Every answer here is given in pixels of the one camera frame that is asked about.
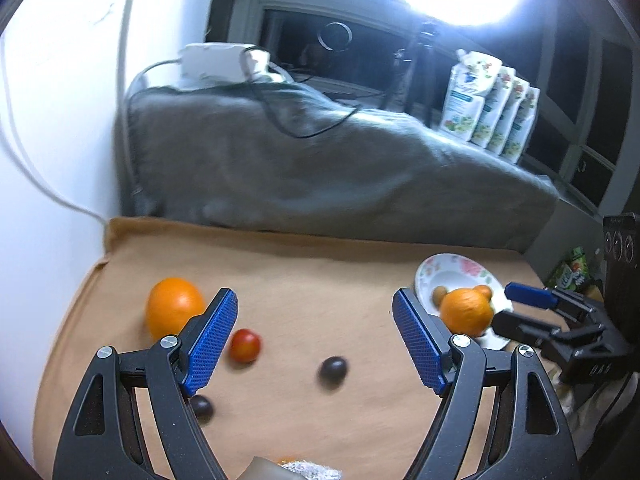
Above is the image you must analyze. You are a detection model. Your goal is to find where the tan table cloth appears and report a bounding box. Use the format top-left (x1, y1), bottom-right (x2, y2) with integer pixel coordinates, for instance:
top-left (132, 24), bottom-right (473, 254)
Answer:
top-left (32, 216), bottom-right (576, 480)

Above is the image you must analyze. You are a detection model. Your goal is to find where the bumpy tangerine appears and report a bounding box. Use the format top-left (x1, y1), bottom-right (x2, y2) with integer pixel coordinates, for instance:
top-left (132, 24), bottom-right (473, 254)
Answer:
top-left (439, 287), bottom-right (495, 337)

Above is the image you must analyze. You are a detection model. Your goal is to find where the dark plum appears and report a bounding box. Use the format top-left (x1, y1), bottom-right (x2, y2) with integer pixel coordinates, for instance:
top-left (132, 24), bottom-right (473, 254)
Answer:
top-left (317, 356), bottom-right (348, 389)

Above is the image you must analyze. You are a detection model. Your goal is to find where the green printed bag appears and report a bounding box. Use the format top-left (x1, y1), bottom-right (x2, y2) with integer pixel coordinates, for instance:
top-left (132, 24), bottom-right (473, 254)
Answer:
top-left (547, 246), bottom-right (606, 291)

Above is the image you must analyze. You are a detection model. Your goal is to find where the white spouted refill pouch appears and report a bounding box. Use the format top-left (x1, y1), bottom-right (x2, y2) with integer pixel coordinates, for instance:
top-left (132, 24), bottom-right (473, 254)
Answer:
top-left (470, 66), bottom-right (517, 148)
top-left (440, 50), bottom-right (503, 142)
top-left (487, 77), bottom-right (531, 156)
top-left (501, 85), bottom-right (541, 165)

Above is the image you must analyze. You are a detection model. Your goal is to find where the black cable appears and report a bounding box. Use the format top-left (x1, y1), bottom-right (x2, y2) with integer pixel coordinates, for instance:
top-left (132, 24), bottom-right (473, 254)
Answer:
top-left (240, 45), bottom-right (361, 138)

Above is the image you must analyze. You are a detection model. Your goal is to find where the dark purple grape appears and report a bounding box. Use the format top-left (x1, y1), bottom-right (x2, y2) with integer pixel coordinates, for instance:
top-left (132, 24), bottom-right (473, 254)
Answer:
top-left (190, 395), bottom-right (217, 421)

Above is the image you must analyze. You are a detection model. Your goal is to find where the grey blanket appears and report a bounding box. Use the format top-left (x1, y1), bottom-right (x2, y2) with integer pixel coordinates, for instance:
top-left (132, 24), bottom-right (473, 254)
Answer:
top-left (117, 82), bottom-right (560, 253)

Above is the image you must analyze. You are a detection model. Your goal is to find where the large orange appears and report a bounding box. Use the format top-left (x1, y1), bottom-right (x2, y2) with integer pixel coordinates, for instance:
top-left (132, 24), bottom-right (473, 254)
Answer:
top-left (146, 277), bottom-right (207, 342)

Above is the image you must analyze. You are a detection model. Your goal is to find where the grey plastic wrapper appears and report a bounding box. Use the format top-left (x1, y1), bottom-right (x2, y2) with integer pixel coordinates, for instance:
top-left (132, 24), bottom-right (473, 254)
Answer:
top-left (235, 455), bottom-right (346, 480)

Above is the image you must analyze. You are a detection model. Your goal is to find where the white cabinet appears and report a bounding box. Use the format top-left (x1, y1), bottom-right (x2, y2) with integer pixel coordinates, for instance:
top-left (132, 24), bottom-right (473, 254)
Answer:
top-left (0, 0), bottom-right (138, 461)

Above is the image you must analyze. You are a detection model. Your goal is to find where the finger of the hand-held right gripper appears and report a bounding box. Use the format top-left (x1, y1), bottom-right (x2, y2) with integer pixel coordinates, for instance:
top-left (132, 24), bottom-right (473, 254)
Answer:
top-left (505, 282), bottom-right (608, 321)
top-left (492, 310), bottom-right (601, 356)

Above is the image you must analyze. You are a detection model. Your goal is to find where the white power strip cable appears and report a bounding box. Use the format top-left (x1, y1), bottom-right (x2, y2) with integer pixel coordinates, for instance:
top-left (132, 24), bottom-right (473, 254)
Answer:
top-left (125, 57), bottom-right (183, 201)

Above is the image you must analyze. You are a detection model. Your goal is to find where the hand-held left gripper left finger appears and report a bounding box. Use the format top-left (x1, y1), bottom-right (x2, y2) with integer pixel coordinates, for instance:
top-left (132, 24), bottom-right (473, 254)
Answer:
top-left (52, 287), bottom-right (240, 480)

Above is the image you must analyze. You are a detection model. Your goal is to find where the red cherry tomato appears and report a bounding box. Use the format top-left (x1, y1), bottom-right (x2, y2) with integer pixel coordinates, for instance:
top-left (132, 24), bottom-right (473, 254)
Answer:
top-left (229, 328), bottom-right (262, 364)

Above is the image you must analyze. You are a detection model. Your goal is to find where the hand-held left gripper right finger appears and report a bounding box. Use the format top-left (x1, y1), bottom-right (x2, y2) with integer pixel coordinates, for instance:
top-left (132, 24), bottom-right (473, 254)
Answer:
top-left (391, 287), bottom-right (581, 480)

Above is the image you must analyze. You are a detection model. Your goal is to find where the long white cable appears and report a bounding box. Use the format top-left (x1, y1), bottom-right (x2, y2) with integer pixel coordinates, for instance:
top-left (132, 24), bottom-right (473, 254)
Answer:
top-left (0, 35), bottom-right (108, 223)

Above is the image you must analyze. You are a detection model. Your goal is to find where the white power adapter box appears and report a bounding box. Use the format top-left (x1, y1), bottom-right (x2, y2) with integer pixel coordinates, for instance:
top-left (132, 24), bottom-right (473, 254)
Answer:
top-left (179, 42), bottom-right (271, 83)

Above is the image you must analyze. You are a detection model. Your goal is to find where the black tripod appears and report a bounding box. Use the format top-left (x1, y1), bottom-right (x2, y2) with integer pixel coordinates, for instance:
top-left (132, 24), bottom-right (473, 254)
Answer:
top-left (382, 20), bottom-right (441, 126)

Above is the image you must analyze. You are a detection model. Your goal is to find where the floral white plate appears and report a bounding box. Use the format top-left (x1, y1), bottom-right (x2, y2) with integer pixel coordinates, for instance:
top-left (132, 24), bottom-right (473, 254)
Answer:
top-left (414, 253), bottom-right (515, 351)

